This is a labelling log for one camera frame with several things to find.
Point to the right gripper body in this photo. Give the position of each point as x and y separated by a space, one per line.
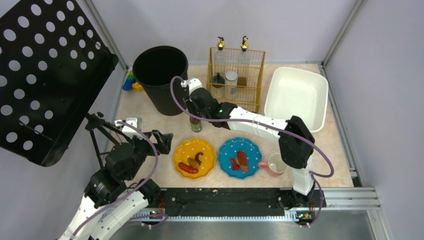
194 110

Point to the sauce bottle yellow cap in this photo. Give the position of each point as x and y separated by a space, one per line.
196 124

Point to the black lid glass shaker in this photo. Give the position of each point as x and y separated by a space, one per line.
218 84

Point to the silver lid jar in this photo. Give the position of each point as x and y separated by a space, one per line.
231 78

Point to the glass oil bottle clear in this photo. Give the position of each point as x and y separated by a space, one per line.
220 57

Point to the glass oil bottle brown liquid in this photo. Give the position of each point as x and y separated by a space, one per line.
243 64

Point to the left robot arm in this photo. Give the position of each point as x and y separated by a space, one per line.
108 203

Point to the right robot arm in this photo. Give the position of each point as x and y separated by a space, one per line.
295 141

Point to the yellow dotted plate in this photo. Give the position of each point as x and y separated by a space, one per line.
188 149

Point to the red sausage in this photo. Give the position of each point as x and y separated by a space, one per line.
187 168

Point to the brown food piece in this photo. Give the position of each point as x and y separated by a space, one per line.
193 163

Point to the dark curved sausage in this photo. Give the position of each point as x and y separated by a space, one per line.
197 158

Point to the blue dotted plate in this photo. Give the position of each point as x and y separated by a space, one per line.
229 151

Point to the black ribbed trash bin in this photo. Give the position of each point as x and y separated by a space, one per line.
154 69

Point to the colourful toy blocks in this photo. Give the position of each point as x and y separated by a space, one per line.
131 84

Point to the red meat pieces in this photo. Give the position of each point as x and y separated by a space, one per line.
240 162

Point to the white plastic tub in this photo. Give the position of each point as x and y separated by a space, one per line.
298 92

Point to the pink mug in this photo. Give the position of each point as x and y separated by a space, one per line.
274 166

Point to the black perforated stand panel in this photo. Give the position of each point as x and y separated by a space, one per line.
53 65

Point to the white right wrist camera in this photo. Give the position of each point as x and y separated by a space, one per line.
191 85

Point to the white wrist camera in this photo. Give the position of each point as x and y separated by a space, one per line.
130 127
191 85

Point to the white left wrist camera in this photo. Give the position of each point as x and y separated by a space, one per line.
130 127

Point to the gold wire basket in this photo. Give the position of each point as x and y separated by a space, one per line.
248 97

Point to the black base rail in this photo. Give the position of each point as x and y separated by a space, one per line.
233 202

